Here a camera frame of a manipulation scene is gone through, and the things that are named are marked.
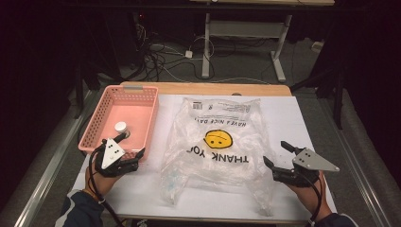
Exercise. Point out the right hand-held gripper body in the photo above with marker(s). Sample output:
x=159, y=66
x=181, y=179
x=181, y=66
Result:
x=310, y=160

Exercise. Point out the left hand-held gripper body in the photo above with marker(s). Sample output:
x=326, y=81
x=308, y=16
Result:
x=112, y=153

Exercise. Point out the pink plastic basket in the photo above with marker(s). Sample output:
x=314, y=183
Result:
x=132, y=110

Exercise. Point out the clear plastic smiley bag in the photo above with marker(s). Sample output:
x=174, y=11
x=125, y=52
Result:
x=220, y=164

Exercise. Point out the person's left hand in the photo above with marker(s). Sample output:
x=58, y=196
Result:
x=99, y=184

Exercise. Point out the person's right hand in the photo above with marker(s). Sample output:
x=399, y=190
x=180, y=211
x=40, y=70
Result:
x=310, y=197

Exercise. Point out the white paper sheet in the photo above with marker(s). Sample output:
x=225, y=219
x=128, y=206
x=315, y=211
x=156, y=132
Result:
x=283, y=119

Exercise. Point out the black metal stand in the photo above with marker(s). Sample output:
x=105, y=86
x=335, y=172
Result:
x=339, y=104
x=78, y=94

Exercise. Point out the white power strip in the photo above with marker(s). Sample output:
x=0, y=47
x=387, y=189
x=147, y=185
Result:
x=317, y=46

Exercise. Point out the white power adapter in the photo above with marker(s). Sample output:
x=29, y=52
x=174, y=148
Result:
x=188, y=54

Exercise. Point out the metal floor rail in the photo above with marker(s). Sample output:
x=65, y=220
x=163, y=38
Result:
x=362, y=189
x=47, y=176

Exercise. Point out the white frame desk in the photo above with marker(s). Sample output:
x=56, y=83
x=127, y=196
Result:
x=246, y=29

